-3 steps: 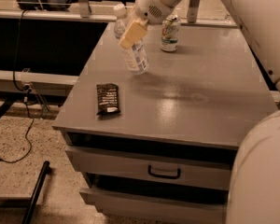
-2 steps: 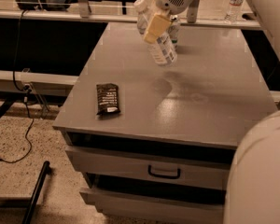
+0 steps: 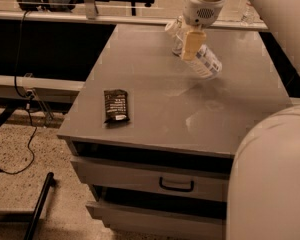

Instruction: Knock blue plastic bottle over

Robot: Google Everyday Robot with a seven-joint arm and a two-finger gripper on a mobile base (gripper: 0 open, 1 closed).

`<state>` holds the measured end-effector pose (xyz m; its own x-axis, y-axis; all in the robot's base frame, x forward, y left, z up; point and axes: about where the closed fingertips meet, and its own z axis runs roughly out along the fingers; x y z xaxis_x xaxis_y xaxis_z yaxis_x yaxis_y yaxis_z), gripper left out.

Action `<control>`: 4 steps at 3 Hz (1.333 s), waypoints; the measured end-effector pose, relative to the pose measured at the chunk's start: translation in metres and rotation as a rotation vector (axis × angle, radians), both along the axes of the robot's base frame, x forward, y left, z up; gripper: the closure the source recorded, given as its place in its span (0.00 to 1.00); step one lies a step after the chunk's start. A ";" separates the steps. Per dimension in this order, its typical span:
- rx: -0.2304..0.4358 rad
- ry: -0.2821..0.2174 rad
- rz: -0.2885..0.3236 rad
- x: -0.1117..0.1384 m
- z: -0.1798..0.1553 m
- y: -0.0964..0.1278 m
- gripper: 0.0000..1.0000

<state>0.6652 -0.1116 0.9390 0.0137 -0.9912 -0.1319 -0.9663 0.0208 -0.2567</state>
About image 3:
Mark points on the grey drawer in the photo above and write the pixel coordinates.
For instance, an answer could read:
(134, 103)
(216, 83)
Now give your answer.
(145, 178)
(156, 222)

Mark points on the lower grey drawer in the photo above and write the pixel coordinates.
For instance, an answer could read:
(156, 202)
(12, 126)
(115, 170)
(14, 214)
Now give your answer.
(156, 222)

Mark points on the black snack packet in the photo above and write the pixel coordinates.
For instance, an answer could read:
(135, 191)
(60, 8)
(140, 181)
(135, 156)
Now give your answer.
(116, 106)

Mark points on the clear water bottle background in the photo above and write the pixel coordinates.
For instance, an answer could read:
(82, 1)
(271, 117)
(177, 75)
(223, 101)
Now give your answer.
(248, 14)

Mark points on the black metal leg bar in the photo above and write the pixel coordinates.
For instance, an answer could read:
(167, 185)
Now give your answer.
(48, 183)

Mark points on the grey drawer cabinet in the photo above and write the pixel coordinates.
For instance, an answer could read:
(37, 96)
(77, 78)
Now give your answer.
(139, 60)

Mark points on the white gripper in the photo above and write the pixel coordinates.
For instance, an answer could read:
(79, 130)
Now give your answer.
(200, 13)

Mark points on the grey metal rail frame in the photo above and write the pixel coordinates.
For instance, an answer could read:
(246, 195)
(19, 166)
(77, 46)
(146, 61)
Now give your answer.
(89, 13)

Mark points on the blue plastic bottle white cap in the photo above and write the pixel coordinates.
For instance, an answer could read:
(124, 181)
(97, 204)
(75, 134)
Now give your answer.
(205, 63)

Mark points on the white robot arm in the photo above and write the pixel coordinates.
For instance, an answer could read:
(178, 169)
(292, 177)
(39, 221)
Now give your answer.
(264, 185)

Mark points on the black drawer handle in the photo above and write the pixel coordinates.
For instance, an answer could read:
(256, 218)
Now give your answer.
(176, 186)

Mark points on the upper grey drawer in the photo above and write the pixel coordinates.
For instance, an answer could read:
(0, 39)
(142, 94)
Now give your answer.
(145, 178)

